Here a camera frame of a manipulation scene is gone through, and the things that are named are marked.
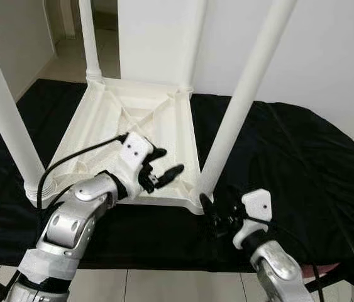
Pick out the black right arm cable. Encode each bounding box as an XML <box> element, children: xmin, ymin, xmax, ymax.
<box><xmin>240</xmin><ymin>217</ymin><xmax>323</xmax><ymax>296</ymax></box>

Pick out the white door frame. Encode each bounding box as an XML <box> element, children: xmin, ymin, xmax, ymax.
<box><xmin>62</xmin><ymin>0</ymin><xmax>78</xmax><ymax>37</ymax></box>

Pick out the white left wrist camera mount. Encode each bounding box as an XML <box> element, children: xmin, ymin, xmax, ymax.
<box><xmin>115</xmin><ymin>132</ymin><xmax>153</xmax><ymax>189</ymax></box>

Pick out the pink cloth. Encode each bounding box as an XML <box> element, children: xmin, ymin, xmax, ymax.
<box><xmin>299</xmin><ymin>263</ymin><xmax>342</xmax><ymax>278</ymax></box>

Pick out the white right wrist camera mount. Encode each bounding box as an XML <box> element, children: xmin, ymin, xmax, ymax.
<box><xmin>233</xmin><ymin>189</ymin><xmax>272</xmax><ymax>249</ymax></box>

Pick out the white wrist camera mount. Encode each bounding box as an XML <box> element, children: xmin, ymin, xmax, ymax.
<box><xmin>115</xmin><ymin>132</ymin><xmax>153</xmax><ymax>189</ymax></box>
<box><xmin>233</xmin><ymin>189</ymin><xmax>272</xmax><ymax>249</ymax></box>

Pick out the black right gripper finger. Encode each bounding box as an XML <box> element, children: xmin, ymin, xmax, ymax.
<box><xmin>200</xmin><ymin>192</ymin><xmax>219</xmax><ymax>221</ymax></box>

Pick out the white plastic children table top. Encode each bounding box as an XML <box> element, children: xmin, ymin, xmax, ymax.
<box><xmin>25</xmin><ymin>77</ymin><xmax>218</xmax><ymax>216</ymax></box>

